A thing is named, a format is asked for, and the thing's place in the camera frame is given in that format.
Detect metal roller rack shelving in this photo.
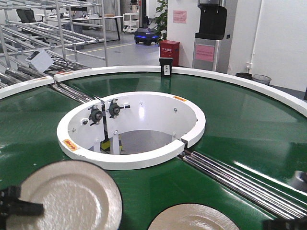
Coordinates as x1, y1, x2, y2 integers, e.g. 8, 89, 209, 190
0, 0, 108, 89

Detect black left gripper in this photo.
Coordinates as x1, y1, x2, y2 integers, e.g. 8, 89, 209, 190
0, 185, 44, 218

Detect red fire equipment cabinet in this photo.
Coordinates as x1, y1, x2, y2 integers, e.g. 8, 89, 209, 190
159, 40, 180, 67

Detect green circular conveyor belt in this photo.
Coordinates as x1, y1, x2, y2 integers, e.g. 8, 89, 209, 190
0, 73, 307, 230

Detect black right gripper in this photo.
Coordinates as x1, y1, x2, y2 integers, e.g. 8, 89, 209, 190
262, 217, 307, 230

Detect mesh waste bin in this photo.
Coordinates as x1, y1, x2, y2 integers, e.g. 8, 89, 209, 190
252, 74, 272, 85

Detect steel conveyor rollers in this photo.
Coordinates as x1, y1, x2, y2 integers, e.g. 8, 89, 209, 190
178, 150, 307, 219

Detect black water dispenser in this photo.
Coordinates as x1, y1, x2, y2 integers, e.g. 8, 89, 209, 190
193, 0, 227, 71

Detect blue-lit mobile robot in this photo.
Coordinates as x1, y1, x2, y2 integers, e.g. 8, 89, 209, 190
134, 28, 159, 46

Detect white outer conveyor rail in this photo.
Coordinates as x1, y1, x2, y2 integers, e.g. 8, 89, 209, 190
0, 66, 307, 116

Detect beige plate black rim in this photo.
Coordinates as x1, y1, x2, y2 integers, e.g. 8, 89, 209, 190
148, 203, 239, 230
7, 161, 122, 230

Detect white inner conveyor ring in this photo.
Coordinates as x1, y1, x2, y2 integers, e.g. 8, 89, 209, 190
57, 91, 206, 171

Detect white box on rollers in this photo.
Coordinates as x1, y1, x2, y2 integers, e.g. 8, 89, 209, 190
25, 49, 54, 73

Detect green potted plant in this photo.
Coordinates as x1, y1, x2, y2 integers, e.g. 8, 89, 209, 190
154, 0, 168, 42

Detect black sensor box on rail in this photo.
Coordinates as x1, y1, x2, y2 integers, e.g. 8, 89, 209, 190
159, 57, 173, 77

